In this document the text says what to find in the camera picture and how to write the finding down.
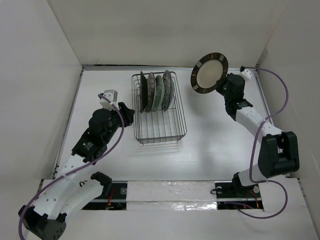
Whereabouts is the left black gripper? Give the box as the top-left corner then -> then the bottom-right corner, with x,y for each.
103,102 -> 134,143

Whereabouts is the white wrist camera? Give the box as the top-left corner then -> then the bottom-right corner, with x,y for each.
98,89 -> 119,110
239,66 -> 253,82

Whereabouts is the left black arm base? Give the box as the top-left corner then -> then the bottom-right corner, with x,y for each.
82,181 -> 128,211

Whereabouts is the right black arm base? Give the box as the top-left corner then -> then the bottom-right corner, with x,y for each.
210,181 -> 264,210

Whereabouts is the metal rail bar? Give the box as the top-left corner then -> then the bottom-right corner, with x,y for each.
90,197 -> 262,203

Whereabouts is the teal flower plate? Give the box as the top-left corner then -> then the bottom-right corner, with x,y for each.
151,75 -> 165,112

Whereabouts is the blue floral pattern plate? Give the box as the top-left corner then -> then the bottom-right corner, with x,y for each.
161,70 -> 175,112

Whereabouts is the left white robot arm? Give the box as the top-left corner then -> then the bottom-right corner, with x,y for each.
18,102 -> 135,240

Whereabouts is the tree pattern cream plate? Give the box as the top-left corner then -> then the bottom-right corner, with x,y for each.
145,72 -> 156,113

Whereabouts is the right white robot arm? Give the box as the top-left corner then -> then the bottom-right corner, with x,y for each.
216,73 -> 300,197

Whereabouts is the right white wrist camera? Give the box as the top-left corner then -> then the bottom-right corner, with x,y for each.
239,66 -> 253,82

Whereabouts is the grey wire dish rack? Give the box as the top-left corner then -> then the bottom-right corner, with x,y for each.
131,71 -> 187,145

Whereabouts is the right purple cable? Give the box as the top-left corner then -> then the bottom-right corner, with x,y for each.
234,67 -> 290,219

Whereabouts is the brown rimmed cream plate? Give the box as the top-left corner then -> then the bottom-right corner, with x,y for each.
139,71 -> 148,113

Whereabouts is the black striped rim plate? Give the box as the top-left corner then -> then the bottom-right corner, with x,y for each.
190,52 -> 229,94

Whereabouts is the purple cable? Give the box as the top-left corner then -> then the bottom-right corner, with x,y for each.
234,67 -> 290,219
18,93 -> 125,240

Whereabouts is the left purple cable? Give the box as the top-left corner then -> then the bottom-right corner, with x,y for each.
18,93 -> 125,240

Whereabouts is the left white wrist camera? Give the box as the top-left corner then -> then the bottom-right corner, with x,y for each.
98,89 -> 119,110

